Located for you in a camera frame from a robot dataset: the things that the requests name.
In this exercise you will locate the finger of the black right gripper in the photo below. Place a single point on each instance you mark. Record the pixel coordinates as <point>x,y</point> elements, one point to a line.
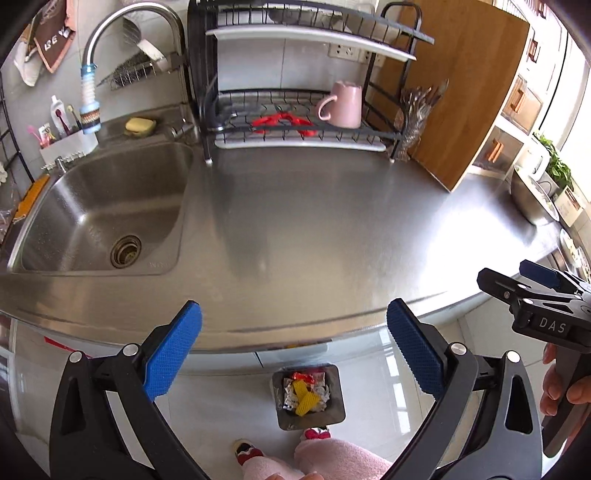
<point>516,293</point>
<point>560,282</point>

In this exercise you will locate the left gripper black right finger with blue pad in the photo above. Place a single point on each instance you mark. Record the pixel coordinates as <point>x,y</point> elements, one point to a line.
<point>505,439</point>

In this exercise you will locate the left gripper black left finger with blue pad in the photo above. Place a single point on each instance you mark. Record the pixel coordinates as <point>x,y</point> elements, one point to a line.
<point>85,441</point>

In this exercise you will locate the red candy wrapper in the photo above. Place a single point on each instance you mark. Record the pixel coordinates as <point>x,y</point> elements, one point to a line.
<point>310,378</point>

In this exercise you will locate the grey trash bin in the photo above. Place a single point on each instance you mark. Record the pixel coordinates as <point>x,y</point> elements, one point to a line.
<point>329,411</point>

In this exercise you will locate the person's right hand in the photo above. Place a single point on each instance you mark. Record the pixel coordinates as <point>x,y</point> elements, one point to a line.
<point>553,391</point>

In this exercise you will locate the stainless steel bowl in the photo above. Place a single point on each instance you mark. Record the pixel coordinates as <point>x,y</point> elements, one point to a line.
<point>531,200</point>

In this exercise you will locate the green potted plant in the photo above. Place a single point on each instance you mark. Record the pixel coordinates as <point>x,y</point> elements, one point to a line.
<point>559,172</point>

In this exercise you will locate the white electric kettle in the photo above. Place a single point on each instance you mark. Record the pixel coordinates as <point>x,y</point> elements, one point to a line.
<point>533,158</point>

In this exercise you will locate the red bow slipper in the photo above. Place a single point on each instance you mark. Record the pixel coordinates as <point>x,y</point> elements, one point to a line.
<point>244,449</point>

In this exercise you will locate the pink fleece trouser leg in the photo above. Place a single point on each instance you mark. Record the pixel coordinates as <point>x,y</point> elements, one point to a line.
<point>320,459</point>

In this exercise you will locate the yellow foam fruit net near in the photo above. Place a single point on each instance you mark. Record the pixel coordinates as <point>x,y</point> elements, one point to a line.
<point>307,404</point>

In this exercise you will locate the yellow foam fruit net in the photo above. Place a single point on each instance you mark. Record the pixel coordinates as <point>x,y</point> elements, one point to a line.
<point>300,389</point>
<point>307,404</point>

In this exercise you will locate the crumpled silver foil wrapper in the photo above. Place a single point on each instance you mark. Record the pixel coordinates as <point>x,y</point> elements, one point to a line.
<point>290,399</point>

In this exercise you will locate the yellow foam fruit net far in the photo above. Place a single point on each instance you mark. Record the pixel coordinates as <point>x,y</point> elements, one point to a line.
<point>300,389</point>

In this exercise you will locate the glass cutlery holder with forks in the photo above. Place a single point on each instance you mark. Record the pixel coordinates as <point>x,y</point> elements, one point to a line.
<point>417,105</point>

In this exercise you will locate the stainless steel sink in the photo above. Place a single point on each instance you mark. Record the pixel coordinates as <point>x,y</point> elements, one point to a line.
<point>120,212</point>

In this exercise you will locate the wooden cutting board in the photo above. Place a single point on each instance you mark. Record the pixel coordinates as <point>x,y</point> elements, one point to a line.
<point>477,50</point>

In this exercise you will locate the pink ceramic mug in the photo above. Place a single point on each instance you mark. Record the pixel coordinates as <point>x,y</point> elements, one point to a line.
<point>342,108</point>

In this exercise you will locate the red silicone item in rack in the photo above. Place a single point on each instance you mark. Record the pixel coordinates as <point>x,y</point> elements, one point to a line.
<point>284,121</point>

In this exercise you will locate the white toothbrush holder tray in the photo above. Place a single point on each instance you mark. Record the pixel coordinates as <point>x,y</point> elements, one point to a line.
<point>65,138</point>

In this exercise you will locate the yellow sponge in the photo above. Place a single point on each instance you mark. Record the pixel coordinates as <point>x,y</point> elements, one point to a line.
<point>137,127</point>

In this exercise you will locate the black dish drying rack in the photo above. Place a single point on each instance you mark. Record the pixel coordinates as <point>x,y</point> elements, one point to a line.
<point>249,59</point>

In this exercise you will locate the brown hanging towel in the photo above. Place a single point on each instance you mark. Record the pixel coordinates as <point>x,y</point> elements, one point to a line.
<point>55,32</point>

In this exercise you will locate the wire sponge basket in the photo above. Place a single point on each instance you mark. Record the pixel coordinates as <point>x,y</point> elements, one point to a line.
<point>146,62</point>

